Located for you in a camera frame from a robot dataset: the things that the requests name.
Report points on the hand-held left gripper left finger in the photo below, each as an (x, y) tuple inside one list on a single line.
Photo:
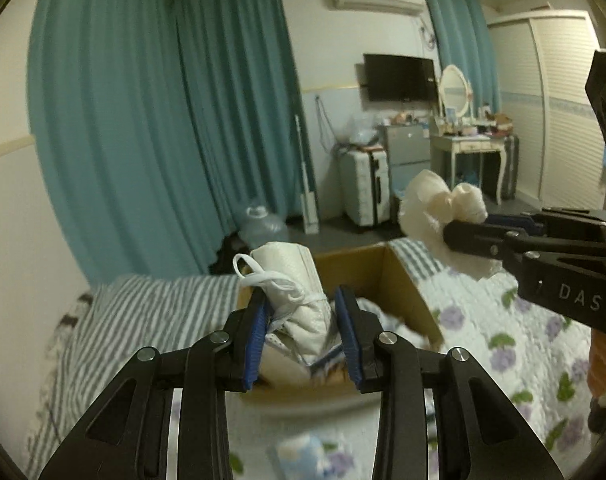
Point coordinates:
[(255, 345)]

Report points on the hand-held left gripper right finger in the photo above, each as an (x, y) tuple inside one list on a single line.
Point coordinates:
[(347, 342)]

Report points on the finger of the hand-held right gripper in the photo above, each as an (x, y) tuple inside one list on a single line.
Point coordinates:
[(513, 221), (475, 240)]

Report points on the white cloth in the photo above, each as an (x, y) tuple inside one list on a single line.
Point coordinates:
[(433, 210)]

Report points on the stack of white face masks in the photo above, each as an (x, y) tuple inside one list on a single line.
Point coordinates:
[(295, 290)]

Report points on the brown cardboard box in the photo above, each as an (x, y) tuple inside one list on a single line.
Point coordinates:
[(383, 270)]

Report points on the orange cloth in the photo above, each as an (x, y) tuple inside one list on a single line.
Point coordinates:
[(603, 365)]

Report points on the white dressing table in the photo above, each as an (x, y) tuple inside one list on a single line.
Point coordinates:
[(470, 147)]

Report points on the dark bag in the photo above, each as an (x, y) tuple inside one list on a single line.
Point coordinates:
[(230, 255)]

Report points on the floral print quilt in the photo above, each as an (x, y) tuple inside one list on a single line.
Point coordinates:
[(483, 350)]

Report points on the grey small cabinet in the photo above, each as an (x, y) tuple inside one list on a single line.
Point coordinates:
[(408, 152)]

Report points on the clear water jug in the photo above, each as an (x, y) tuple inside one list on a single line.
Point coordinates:
[(263, 227)]

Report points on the white slatted wardrobe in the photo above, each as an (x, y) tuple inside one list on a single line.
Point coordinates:
[(558, 110)]

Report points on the grey striped blanket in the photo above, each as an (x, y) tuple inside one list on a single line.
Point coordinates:
[(133, 330)]

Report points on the pale hard-shell suitcase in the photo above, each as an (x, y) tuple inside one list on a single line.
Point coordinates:
[(363, 187)]

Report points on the white oval vanity mirror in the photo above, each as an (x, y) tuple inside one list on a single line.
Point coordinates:
[(454, 91)]

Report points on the clear plastic bag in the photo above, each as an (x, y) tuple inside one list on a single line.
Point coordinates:
[(355, 130)]

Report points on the narrow teal curtain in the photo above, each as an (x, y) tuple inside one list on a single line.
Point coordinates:
[(463, 45)]

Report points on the wide teal curtain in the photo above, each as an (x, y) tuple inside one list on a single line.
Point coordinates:
[(148, 125)]

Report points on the black wall television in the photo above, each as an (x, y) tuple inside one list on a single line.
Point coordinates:
[(399, 77)]

